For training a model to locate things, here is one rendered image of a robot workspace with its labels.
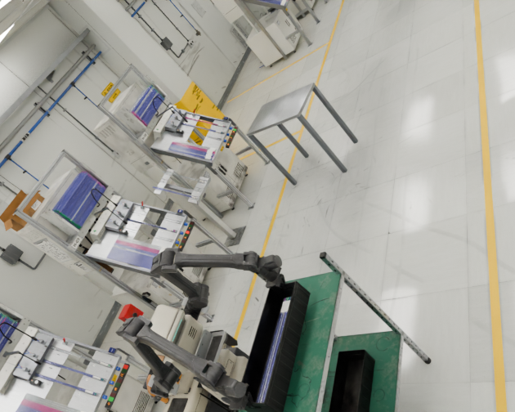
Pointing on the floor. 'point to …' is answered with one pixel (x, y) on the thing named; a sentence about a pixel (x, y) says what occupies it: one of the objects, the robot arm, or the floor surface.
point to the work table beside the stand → (275, 108)
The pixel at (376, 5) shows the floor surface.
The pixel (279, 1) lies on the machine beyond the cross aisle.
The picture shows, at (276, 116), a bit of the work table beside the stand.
